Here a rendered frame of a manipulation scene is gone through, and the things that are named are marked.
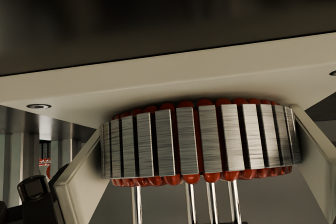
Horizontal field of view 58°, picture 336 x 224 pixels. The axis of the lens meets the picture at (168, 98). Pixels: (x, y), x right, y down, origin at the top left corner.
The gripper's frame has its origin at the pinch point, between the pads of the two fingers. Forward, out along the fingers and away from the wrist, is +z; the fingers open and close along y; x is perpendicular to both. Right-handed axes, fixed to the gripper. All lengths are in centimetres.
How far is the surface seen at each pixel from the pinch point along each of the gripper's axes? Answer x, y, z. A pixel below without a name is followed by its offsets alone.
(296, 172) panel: -15.1, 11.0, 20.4
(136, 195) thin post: -6.3, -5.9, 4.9
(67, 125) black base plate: -0.8, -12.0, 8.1
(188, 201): -11.1, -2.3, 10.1
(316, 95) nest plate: 2.6, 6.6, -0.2
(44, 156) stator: -14.8, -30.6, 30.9
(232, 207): -11.7, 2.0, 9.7
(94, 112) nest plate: 3.6, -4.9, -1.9
